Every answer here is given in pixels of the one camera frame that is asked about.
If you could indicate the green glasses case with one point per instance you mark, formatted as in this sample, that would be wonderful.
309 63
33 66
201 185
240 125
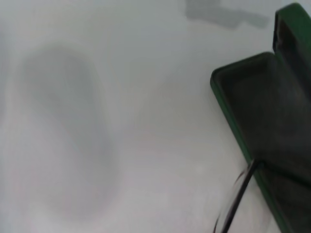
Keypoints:
255 97

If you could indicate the black glasses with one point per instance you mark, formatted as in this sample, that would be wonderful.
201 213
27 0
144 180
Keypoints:
243 187

